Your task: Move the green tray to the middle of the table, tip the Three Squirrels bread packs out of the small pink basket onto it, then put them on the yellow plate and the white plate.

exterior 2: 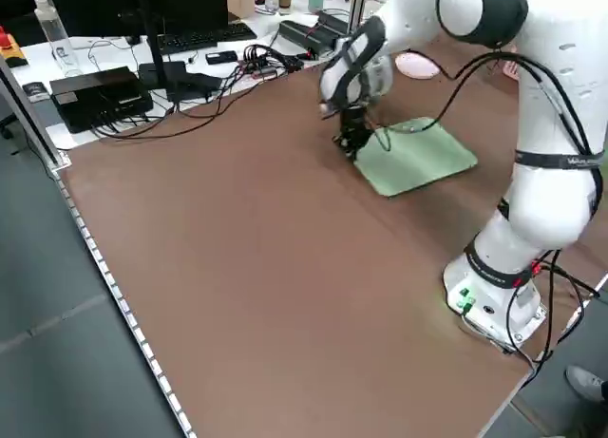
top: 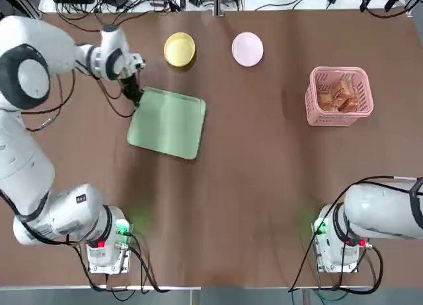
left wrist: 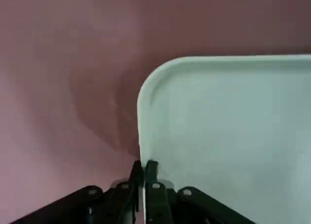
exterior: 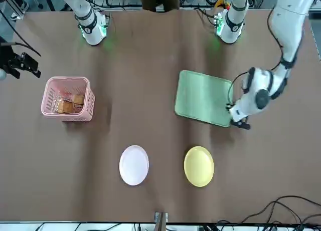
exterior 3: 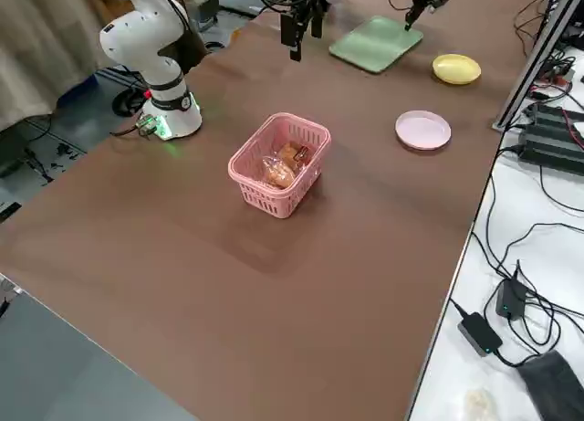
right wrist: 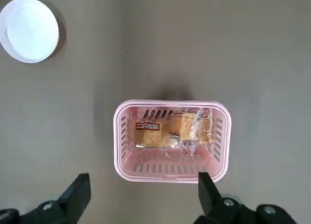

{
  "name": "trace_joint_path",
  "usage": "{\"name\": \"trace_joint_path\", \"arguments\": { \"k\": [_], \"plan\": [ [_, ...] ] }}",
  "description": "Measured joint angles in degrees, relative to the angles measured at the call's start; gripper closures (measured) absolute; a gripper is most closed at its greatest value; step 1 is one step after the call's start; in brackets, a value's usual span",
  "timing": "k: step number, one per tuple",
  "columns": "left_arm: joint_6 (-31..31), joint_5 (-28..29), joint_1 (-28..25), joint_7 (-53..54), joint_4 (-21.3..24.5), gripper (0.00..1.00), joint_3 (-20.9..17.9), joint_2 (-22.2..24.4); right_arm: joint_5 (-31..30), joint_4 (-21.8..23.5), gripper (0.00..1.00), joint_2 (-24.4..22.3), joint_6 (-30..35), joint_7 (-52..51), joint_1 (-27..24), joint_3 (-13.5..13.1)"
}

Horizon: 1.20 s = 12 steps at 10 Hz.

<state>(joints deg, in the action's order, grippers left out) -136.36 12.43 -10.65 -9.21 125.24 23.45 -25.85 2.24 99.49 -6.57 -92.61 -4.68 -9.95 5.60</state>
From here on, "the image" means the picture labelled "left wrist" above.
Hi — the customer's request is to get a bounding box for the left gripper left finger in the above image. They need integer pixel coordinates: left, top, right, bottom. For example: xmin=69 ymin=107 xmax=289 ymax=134
xmin=9 ymin=160 xmax=144 ymax=224

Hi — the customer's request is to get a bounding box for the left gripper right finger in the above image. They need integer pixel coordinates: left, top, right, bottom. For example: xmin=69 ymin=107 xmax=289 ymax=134
xmin=144 ymin=160 xmax=256 ymax=224

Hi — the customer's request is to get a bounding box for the green plastic tray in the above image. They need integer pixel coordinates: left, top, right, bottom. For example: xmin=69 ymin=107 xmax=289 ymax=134
xmin=137 ymin=54 xmax=311 ymax=224

